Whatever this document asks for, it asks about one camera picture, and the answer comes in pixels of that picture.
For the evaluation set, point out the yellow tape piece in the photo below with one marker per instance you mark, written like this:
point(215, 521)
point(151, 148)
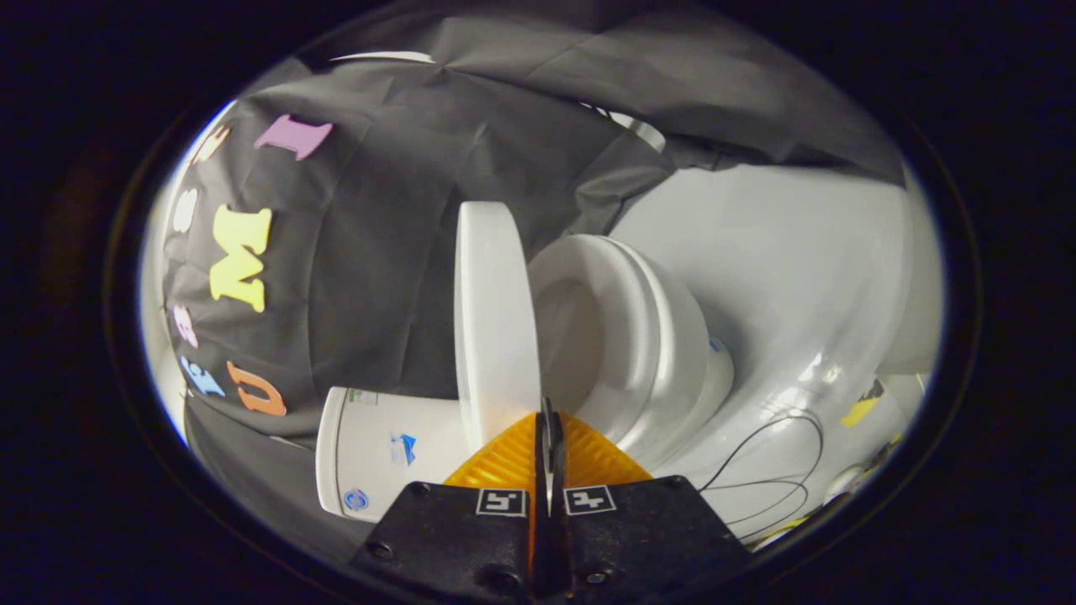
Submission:
point(862, 407)

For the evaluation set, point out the black backdrop cloth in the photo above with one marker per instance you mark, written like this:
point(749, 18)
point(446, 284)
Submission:
point(378, 252)

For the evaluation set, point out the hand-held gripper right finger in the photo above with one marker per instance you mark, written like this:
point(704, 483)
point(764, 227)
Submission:
point(639, 538)

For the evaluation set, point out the white tank cover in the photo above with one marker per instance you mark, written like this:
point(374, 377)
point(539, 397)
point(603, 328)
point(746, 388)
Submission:
point(328, 454)

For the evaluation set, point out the white toilet seat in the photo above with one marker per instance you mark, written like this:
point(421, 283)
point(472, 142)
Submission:
point(626, 290)

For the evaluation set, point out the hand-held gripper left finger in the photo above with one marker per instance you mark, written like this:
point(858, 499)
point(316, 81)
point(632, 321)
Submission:
point(454, 538)

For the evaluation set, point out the white toilet tank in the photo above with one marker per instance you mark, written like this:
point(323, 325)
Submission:
point(378, 470)

